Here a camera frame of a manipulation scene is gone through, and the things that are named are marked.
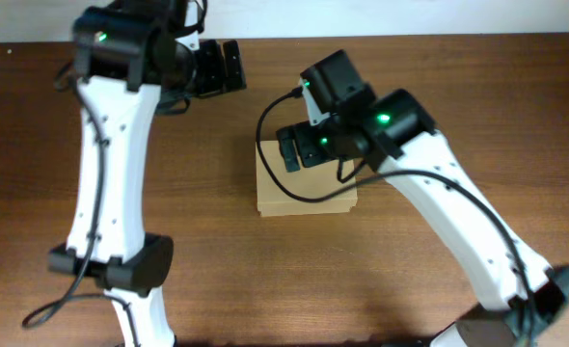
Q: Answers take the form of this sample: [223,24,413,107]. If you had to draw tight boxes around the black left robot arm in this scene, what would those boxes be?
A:
[48,1,246,346]

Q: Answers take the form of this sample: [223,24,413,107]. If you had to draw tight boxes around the cardboard box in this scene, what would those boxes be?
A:
[256,141,358,217]

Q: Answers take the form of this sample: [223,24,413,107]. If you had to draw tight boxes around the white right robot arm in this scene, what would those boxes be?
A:
[277,51,569,346]

